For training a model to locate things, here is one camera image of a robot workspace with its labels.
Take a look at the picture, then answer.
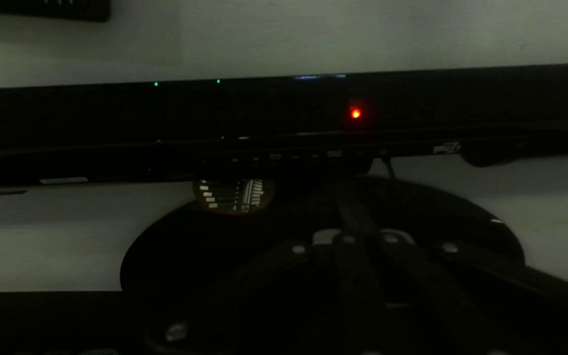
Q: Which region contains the black soundbar speaker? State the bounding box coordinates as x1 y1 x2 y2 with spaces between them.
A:
0 64 568 187

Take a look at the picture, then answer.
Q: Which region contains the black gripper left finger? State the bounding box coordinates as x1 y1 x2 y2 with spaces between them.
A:
145 240 336 355

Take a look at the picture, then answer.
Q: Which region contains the black round television stand base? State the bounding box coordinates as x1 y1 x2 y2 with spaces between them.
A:
121 177 525 293

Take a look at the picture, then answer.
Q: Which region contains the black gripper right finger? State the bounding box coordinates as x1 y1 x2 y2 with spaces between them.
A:
367 230 568 355

